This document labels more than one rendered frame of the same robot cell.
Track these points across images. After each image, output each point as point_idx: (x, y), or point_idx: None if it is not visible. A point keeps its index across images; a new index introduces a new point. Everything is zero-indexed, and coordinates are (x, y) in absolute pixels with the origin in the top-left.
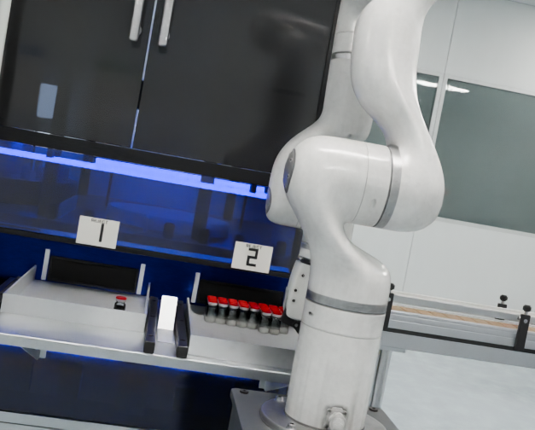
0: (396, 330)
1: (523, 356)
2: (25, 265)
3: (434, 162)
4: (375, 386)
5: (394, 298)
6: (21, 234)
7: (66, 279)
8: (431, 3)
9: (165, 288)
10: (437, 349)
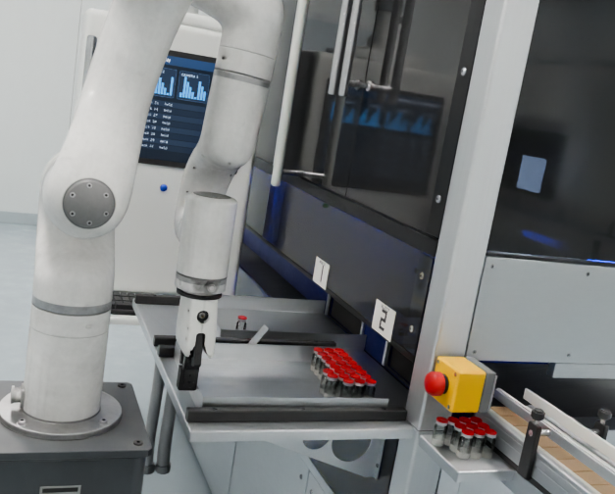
0: (541, 488)
1: None
2: (322, 300)
3: (58, 164)
4: None
5: (559, 440)
6: (297, 268)
7: (336, 318)
8: (134, 2)
9: (373, 344)
10: None
